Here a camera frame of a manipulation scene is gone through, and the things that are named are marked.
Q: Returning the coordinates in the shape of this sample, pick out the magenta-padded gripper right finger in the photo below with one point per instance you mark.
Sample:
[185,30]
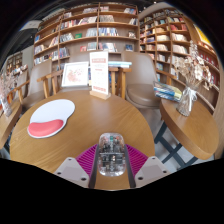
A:
[138,161]

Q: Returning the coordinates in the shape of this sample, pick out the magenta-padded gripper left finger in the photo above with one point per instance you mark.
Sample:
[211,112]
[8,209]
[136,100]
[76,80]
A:
[85,161]

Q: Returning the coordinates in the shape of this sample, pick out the transparent computer mouse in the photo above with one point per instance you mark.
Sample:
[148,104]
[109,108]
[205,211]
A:
[111,156]

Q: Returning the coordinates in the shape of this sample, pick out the white mouse pad, red wrist rest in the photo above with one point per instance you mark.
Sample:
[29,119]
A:
[50,113]

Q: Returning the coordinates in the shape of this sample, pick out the round wooden side table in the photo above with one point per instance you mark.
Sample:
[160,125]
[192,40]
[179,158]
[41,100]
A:
[8,123]
[193,130]

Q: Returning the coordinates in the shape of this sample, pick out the brown armchair with wooden arms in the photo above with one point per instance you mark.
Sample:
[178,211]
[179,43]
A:
[78,56]
[40,78]
[141,95]
[22,78]

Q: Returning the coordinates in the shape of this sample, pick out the stack of books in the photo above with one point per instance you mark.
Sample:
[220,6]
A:
[166,91]

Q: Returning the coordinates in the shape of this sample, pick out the white framed floral picture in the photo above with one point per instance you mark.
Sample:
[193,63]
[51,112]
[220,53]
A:
[75,75]

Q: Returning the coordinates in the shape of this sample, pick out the white red sign, wooden base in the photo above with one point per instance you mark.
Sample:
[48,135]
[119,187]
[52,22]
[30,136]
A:
[99,73]

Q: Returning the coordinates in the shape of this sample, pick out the glass vase with pink flowers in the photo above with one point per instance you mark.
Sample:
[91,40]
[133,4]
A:
[6,106]

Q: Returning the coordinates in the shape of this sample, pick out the light blue book stack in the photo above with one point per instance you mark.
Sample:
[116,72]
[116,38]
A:
[120,64]

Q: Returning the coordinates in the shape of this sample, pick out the small distant bookshelf unit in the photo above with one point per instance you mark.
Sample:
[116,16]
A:
[15,61]

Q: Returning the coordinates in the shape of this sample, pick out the curved wooden bookshelf unit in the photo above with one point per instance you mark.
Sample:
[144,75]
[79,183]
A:
[166,36]

